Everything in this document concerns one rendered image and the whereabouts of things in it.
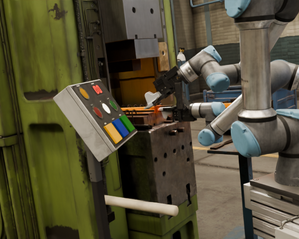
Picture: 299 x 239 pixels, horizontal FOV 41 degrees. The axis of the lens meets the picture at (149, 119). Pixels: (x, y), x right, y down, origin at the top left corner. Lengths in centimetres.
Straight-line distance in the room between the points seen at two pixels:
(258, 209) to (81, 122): 69
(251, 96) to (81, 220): 114
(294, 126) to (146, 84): 128
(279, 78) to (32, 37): 121
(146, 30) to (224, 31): 907
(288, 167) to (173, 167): 92
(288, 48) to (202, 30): 263
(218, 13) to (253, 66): 1003
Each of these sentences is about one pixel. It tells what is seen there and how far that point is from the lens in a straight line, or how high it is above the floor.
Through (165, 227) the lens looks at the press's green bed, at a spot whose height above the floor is 40.
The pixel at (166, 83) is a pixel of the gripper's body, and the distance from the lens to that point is 155.
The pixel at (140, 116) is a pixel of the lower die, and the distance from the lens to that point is 200.
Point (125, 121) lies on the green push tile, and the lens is 162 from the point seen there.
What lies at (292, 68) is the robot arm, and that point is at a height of 115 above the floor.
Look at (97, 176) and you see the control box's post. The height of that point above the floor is 82.
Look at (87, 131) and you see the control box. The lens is 141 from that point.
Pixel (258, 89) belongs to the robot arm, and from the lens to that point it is 120.
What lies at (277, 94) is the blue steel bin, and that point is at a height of 60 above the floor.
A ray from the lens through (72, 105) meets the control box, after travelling 141.
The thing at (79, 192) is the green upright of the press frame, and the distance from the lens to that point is 196.
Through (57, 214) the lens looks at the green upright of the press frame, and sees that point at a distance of 224.
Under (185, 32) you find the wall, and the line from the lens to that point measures 1143.
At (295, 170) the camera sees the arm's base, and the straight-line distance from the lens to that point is 132.
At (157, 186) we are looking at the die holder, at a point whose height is 63.
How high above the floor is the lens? 125
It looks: 8 degrees down
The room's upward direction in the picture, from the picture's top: 7 degrees counter-clockwise
